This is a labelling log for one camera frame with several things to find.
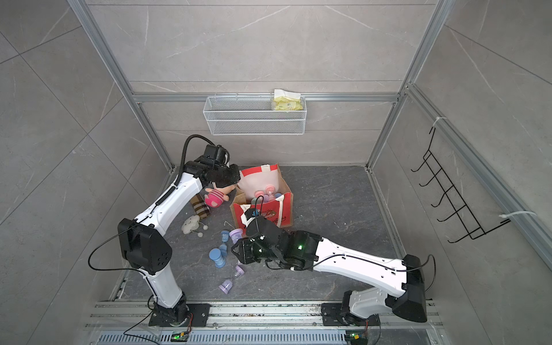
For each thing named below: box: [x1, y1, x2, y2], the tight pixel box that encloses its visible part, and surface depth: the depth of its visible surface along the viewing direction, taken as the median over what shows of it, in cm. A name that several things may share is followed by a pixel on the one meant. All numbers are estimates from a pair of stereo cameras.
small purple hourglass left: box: [234, 265, 246, 277], surface depth 83 cm
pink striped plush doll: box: [204, 184, 236, 208], surface depth 102 cm
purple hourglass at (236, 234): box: [228, 228, 244, 245], surface depth 66 cm
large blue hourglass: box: [208, 247, 227, 269], surface depth 81 cm
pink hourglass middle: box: [265, 184, 276, 197], surface depth 98 cm
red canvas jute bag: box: [230, 163, 294, 236], surface depth 92 cm
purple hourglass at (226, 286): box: [218, 279, 233, 295], surface depth 79 cm
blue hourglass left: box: [219, 230, 230, 256], surface depth 92 cm
